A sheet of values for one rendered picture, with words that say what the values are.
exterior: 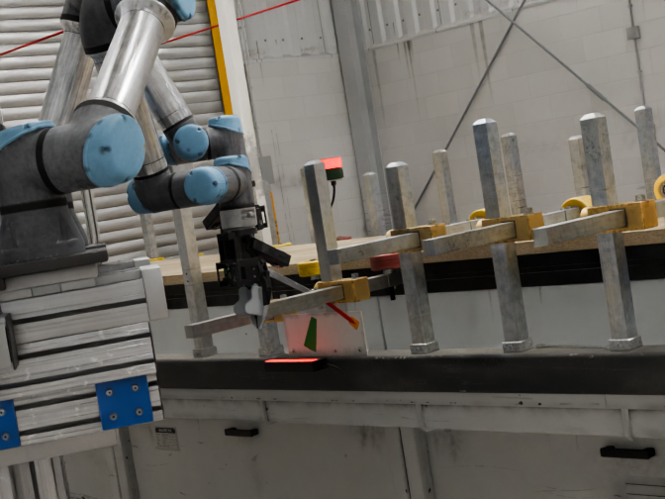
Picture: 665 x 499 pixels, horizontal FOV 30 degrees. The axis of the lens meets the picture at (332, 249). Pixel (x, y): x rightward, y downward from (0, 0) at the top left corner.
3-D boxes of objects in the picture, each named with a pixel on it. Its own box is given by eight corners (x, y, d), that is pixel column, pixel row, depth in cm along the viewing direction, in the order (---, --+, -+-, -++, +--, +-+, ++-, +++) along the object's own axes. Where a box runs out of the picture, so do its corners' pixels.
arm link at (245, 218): (239, 209, 266) (264, 205, 260) (241, 230, 266) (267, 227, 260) (212, 212, 260) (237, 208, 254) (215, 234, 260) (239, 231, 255)
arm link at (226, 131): (202, 120, 288) (237, 115, 290) (210, 167, 289) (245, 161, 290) (205, 117, 281) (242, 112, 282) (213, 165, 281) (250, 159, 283)
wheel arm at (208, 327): (195, 342, 279) (192, 323, 279) (185, 342, 282) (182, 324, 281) (331, 307, 309) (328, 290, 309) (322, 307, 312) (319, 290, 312)
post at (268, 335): (271, 359, 300) (239, 163, 297) (262, 360, 302) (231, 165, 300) (282, 356, 302) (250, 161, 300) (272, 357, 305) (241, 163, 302)
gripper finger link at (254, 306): (241, 332, 259) (236, 288, 258) (262, 328, 263) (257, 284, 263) (251, 332, 256) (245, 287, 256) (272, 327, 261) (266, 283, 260)
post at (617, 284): (632, 371, 228) (595, 113, 226) (616, 371, 231) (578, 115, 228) (642, 367, 231) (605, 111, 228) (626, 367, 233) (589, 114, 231)
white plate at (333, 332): (366, 355, 275) (359, 311, 275) (288, 356, 294) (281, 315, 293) (368, 354, 276) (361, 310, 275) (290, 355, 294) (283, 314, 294)
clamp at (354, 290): (355, 302, 276) (352, 279, 275) (314, 304, 285) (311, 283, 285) (372, 297, 279) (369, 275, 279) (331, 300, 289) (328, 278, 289)
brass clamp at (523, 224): (529, 241, 239) (525, 215, 239) (475, 246, 249) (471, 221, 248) (548, 236, 243) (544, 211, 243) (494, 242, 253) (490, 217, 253)
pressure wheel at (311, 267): (336, 303, 305) (329, 256, 305) (304, 308, 305) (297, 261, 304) (334, 300, 313) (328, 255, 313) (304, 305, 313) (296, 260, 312)
